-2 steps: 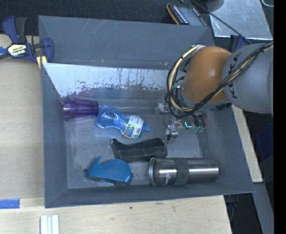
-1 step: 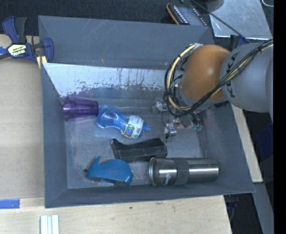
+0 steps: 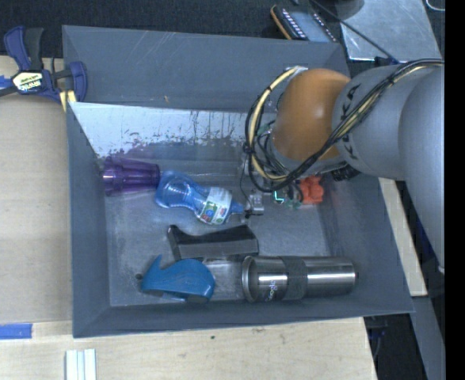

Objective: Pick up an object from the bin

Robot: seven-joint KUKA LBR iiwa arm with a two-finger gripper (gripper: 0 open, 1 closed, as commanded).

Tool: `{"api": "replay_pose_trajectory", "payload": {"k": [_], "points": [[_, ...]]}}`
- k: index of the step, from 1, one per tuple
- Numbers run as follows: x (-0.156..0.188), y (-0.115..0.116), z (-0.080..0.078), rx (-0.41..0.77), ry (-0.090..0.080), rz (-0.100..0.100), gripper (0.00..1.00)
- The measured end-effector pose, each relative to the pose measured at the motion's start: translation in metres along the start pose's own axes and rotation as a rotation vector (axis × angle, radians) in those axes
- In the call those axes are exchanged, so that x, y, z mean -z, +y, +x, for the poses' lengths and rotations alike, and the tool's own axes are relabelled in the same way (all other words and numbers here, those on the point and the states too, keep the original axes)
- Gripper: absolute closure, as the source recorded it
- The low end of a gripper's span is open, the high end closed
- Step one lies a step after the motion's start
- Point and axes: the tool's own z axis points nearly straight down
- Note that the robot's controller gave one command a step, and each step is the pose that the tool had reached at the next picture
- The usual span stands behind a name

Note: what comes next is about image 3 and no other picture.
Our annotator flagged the blue plastic bottle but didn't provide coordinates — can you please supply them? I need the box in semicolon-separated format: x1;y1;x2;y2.
154;169;246;226

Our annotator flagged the orange-red plastic toy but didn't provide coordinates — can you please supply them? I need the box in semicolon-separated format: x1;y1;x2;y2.
298;175;325;206

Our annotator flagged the blue curved plastic piece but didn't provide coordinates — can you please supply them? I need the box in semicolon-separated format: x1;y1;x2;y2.
139;254;217;303

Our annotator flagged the purple plastic cup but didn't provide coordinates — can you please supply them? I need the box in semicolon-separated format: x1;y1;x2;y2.
101;156;162;197

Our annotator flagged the black cylinder on white bracket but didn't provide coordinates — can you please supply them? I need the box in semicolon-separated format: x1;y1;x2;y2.
330;163;356;183

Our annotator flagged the grey metal bin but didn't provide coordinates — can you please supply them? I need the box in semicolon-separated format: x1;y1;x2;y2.
61;25;416;339

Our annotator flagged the steel travel mug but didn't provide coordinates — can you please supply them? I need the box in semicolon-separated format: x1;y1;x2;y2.
240;254;357;304

